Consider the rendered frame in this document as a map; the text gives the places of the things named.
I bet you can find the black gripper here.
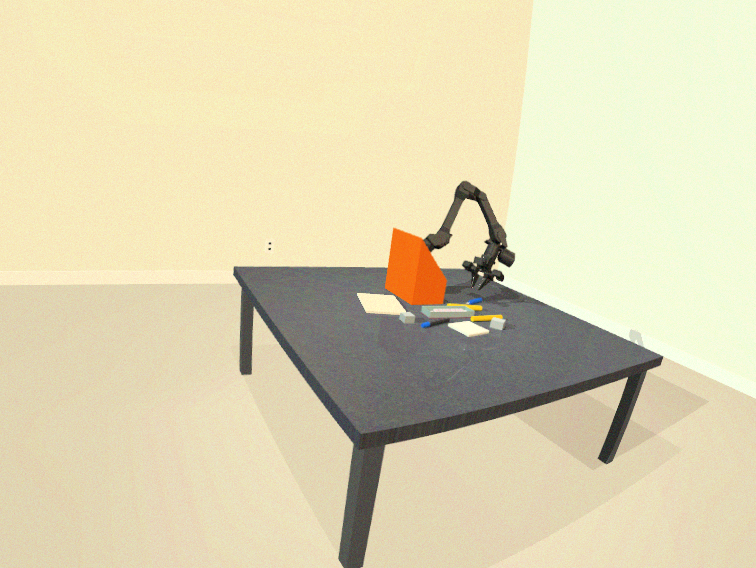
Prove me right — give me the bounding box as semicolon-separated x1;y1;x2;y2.
462;253;504;291

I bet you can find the small white block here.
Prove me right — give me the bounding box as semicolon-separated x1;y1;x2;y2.
489;317;506;330

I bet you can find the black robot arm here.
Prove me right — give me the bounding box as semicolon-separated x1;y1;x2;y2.
423;180;516;269

